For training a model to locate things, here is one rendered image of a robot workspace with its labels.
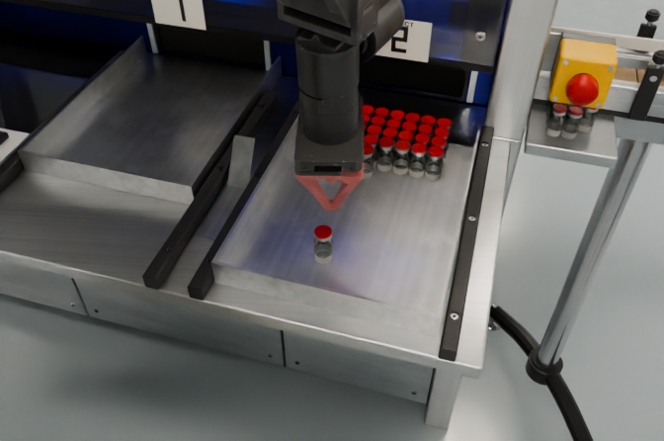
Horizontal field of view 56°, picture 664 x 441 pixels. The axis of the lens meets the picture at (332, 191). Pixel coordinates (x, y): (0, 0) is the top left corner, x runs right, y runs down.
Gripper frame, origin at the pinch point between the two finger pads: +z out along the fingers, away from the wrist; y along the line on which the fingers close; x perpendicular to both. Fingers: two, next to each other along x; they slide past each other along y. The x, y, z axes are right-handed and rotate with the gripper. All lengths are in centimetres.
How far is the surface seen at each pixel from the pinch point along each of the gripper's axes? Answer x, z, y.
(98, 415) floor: 61, 99, 16
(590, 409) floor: -61, 101, 23
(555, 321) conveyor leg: -47, 71, 29
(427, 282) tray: -11.0, 10.1, -4.9
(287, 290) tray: 4.9, 7.9, -8.0
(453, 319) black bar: -13.1, 7.9, -11.3
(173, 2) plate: 25.2, -2.4, 36.1
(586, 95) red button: -32.1, 0.6, 18.2
